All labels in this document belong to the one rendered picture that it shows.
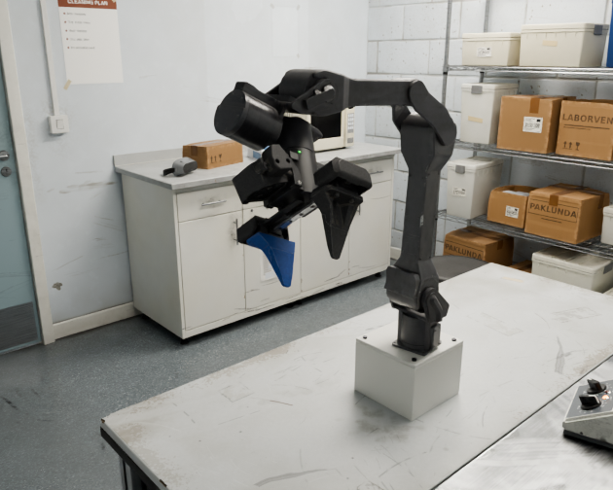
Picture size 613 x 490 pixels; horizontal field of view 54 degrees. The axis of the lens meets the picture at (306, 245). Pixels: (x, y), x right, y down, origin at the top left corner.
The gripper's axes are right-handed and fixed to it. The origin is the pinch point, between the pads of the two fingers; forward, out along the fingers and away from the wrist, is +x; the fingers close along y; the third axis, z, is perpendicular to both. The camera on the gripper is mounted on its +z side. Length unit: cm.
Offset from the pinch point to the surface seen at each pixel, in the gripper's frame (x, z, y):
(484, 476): 25.5, -37.5, -7.6
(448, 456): 21.7, -36.9, -12.6
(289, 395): 6.5, -28.0, -37.2
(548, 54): -170, -215, -25
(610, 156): -117, -239, -23
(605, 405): 18, -56, 6
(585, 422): 20, -54, 2
